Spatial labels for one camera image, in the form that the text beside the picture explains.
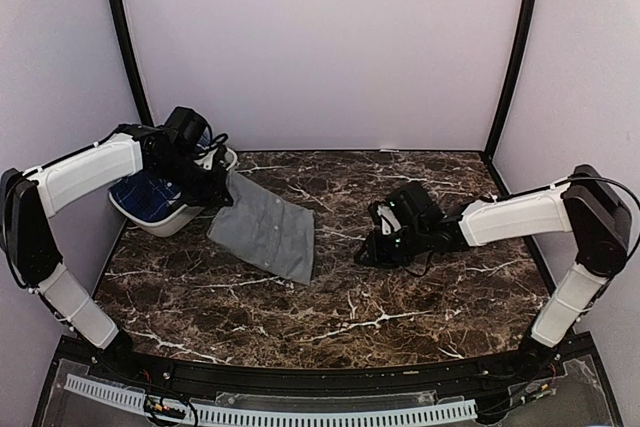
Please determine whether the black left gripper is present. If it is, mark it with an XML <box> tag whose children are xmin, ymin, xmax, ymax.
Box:
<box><xmin>152</xmin><ymin>151</ymin><xmax>232</xmax><ymax>206</ymax></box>

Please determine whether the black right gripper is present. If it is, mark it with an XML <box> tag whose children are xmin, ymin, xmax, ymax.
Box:
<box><xmin>353</xmin><ymin>222</ymin><xmax>429</xmax><ymax>270</ymax></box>

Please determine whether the grey long sleeve shirt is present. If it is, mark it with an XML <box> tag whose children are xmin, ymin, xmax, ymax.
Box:
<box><xmin>208</xmin><ymin>172</ymin><xmax>315</xmax><ymax>286</ymax></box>

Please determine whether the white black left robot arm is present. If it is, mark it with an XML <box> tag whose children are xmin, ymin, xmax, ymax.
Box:
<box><xmin>1</xmin><ymin>124</ymin><xmax>238</xmax><ymax>383</ymax></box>

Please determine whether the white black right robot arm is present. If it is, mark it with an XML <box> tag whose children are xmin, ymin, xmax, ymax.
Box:
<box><xmin>354</xmin><ymin>164</ymin><xmax>639</xmax><ymax>381</ymax></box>

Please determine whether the blue small-check shirt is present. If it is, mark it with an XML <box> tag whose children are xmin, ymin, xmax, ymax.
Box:
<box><xmin>195</xmin><ymin>128</ymin><xmax>213</xmax><ymax>156</ymax></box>

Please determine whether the blue plaid shirt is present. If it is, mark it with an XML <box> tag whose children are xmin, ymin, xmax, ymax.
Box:
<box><xmin>109</xmin><ymin>171</ymin><xmax>184</xmax><ymax>223</ymax></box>

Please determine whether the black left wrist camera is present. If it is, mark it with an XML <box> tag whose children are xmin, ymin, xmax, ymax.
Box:
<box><xmin>162</xmin><ymin>106</ymin><xmax>229</xmax><ymax>162</ymax></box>

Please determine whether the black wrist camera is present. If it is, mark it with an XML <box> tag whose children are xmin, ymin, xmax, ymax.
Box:
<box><xmin>162</xmin><ymin>106</ymin><xmax>229</xmax><ymax>162</ymax></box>
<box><xmin>368</xmin><ymin>181</ymin><xmax>444</xmax><ymax>236</ymax></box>

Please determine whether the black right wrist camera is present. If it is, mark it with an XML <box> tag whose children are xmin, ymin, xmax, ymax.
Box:
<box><xmin>368</xmin><ymin>181</ymin><xmax>444</xmax><ymax>236</ymax></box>

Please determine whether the white slotted cable duct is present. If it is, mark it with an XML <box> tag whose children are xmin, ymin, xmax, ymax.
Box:
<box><xmin>64</xmin><ymin>374</ymin><xmax>477</xmax><ymax>426</ymax></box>

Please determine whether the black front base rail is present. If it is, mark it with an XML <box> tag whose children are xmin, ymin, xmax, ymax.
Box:
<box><xmin>59</xmin><ymin>334</ymin><xmax>596</xmax><ymax>401</ymax></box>

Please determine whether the black left frame post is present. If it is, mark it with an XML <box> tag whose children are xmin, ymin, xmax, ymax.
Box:
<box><xmin>108</xmin><ymin>0</ymin><xmax>154</xmax><ymax>126</ymax></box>

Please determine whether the black frame post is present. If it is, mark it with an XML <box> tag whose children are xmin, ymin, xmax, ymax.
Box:
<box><xmin>482</xmin><ymin>0</ymin><xmax>536</xmax><ymax>164</ymax></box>
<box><xmin>108</xmin><ymin>0</ymin><xmax>154</xmax><ymax>126</ymax></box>

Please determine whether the black right frame post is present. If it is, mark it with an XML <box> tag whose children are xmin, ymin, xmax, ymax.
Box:
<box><xmin>482</xmin><ymin>0</ymin><xmax>536</xmax><ymax>164</ymax></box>

